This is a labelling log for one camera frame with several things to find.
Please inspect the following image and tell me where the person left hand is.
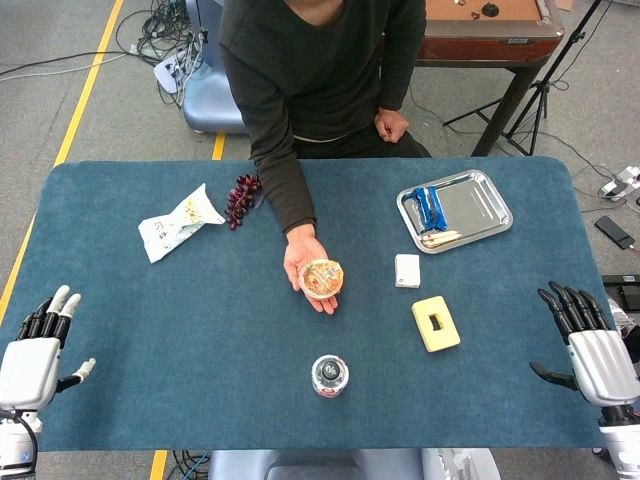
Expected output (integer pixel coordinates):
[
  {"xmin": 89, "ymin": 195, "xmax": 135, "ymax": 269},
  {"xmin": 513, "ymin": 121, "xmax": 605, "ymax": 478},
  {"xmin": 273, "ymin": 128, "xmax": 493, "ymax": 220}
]
[{"xmin": 374, "ymin": 105, "xmax": 411, "ymax": 144}]

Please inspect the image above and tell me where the person right hand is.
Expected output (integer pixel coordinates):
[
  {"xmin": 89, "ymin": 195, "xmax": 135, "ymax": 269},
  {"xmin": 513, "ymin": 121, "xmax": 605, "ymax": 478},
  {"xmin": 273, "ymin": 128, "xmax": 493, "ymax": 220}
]
[{"xmin": 283, "ymin": 223, "xmax": 346, "ymax": 316}]

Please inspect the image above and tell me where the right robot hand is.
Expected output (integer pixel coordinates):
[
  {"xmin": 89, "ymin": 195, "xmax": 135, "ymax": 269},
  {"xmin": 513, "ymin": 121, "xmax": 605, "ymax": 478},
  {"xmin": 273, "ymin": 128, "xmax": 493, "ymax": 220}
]
[{"xmin": 528, "ymin": 280, "xmax": 640, "ymax": 409}]

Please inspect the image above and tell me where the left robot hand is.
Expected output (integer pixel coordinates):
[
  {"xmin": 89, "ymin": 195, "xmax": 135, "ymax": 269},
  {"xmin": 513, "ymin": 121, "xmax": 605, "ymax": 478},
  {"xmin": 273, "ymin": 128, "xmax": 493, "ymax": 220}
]
[{"xmin": 0, "ymin": 284, "xmax": 97, "ymax": 412}]

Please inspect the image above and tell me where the orange jelly cup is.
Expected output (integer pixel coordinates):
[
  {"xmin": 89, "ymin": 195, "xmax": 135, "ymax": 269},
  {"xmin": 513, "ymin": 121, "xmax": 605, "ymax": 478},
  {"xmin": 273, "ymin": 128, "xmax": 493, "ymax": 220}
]
[{"xmin": 298, "ymin": 258, "xmax": 346, "ymax": 300}]

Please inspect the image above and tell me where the person right forearm dark sleeve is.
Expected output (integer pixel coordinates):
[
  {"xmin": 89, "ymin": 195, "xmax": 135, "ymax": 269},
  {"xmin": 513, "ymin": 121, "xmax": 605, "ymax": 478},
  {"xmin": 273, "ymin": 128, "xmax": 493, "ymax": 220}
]
[{"xmin": 251, "ymin": 144, "xmax": 318, "ymax": 235}]

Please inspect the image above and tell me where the person left forearm dark sleeve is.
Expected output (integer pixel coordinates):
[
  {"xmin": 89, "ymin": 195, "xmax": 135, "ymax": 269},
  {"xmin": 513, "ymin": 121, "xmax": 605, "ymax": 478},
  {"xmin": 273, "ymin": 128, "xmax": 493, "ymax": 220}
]
[{"xmin": 380, "ymin": 54, "xmax": 427, "ymax": 112}]

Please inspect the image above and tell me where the dark red grape bunch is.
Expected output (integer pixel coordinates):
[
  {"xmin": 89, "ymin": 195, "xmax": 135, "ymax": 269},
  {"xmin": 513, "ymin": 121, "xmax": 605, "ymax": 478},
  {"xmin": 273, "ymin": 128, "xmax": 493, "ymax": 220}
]
[{"xmin": 225, "ymin": 173, "xmax": 264, "ymax": 232}]

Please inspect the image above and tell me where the black floor box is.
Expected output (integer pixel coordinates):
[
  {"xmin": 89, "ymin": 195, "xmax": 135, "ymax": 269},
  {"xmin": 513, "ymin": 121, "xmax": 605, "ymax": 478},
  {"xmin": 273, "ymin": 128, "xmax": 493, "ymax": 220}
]
[{"xmin": 601, "ymin": 273, "xmax": 640, "ymax": 302}]

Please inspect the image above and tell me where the person torso dark sweater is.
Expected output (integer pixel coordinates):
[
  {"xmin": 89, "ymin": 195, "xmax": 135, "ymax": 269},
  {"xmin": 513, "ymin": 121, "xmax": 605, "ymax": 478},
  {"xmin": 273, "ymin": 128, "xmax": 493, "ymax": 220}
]
[{"xmin": 218, "ymin": 0, "xmax": 432, "ymax": 161}]

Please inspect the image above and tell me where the blue snack wrapper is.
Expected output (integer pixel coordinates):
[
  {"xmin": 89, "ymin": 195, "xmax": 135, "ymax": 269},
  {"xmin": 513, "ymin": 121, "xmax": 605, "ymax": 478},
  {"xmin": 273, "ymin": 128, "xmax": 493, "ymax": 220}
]
[{"xmin": 422, "ymin": 185, "xmax": 447, "ymax": 232}]

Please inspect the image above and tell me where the small white box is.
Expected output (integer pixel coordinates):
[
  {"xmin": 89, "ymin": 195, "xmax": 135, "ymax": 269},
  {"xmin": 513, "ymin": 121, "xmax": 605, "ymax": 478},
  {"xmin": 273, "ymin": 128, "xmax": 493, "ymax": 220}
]
[{"xmin": 394, "ymin": 253, "xmax": 422, "ymax": 290}]

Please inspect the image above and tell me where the silver metal tray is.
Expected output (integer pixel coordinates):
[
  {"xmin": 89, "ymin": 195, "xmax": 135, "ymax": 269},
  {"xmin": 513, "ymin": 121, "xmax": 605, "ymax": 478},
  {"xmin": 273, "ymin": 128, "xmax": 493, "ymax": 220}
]
[{"xmin": 396, "ymin": 169, "xmax": 515, "ymax": 255}]

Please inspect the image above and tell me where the blue table cloth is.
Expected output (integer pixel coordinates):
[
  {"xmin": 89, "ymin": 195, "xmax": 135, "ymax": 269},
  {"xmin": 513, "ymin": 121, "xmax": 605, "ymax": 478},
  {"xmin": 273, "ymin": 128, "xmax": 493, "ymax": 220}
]
[{"xmin": 0, "ymin": 155, "xmax": 610, "ymax": 452}]

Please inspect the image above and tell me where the beige wafer stick pack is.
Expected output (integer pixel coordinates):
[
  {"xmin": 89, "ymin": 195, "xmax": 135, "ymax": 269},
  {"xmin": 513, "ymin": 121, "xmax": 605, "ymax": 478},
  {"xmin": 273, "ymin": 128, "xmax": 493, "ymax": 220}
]
[{"xmin": 419, "ymin": 229, "xmax": 464, "ymax": 249}]

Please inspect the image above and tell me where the clear bottle black cap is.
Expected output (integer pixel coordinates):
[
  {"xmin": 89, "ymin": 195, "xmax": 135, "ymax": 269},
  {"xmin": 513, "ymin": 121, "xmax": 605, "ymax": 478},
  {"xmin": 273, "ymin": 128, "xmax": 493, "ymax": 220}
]
[{"xmin": 311, "ymin": 353, "xmax": 351, "ymax": 400}]

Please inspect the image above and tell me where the white snack bag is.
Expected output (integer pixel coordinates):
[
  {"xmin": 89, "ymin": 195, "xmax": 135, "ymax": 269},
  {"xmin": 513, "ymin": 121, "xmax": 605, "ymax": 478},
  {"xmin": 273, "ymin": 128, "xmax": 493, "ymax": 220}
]
[{"xmin": 137, "ymin": 182, "xmax": 227, "ymax": 265}]

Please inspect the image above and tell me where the brown wooden game table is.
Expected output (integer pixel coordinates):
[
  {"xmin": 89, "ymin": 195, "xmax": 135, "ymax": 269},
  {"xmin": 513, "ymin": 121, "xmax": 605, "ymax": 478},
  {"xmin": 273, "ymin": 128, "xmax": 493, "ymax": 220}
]
[{"xmin": 414, "ymin": 0, "xmax": 567, "ymax": 158}]

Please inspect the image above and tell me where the black flat phone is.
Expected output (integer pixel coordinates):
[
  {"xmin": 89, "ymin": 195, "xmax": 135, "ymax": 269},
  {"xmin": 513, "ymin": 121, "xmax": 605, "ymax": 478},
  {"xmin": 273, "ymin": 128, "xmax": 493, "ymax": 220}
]
[{"xmin": 594, "ymin": 215, "xmax": 637, "ymax": 251}]

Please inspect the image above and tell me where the black tripod stand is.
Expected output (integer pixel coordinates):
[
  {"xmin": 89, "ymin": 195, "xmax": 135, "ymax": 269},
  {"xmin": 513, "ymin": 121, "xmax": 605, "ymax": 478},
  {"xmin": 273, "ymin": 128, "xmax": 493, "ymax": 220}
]
[{"xmin": 442, "ymin": 0, "xmax": 607, "ymax": 157}]

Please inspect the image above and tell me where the yellow sponge block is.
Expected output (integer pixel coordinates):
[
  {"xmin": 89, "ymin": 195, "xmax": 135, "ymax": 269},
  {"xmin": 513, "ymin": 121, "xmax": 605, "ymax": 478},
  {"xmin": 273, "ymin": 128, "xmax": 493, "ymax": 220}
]
[{"xmin": 411, "ymin": 295, "xmax": 462, "ymax": 354}]

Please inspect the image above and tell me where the light blue machine base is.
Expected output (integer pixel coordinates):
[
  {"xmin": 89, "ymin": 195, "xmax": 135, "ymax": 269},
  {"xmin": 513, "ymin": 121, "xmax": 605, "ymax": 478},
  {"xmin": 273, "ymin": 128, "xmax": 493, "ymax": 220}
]
[{"xmin": 181, "ymin": 0, "xmax": 249, "ymax": 136}]

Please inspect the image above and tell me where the white grey floor device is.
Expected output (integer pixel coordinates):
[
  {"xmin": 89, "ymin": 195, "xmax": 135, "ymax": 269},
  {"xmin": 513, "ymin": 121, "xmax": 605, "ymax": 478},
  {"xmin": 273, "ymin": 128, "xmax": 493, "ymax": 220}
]
[{"xmin": 598, "ymin": 166, "xmax": 640, "ymax": 202}]

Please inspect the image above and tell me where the robot torso base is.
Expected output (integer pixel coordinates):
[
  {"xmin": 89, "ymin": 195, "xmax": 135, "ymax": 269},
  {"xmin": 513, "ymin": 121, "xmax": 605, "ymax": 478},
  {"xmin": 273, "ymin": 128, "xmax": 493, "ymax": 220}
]
[{"xmin": 206, "ymin": 448, "xmax": 502, "ymax": 480}]

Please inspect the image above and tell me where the white power strip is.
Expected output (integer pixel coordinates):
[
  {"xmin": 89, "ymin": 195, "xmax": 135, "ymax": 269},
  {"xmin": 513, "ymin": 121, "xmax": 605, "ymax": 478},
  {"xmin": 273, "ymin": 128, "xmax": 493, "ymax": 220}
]
[{"xmin": 152, "ymin": 53, "xmax": 190, "ymax": 94}]

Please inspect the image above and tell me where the tangled floor cable bundle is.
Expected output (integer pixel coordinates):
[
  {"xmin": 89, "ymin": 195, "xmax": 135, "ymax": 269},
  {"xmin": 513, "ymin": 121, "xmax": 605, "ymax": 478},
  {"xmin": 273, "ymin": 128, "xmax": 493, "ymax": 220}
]
[{"xmin": 115, "ymin": 0, "xmax": 211, "ymax": 107}]

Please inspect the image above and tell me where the long floor cable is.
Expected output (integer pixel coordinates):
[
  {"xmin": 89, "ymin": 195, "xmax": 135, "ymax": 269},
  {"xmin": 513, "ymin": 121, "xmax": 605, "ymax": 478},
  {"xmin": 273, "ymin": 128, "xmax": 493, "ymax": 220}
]
[{"xmin": 0, "ymin": 48, "xmax": 139, "ymax": 81}]

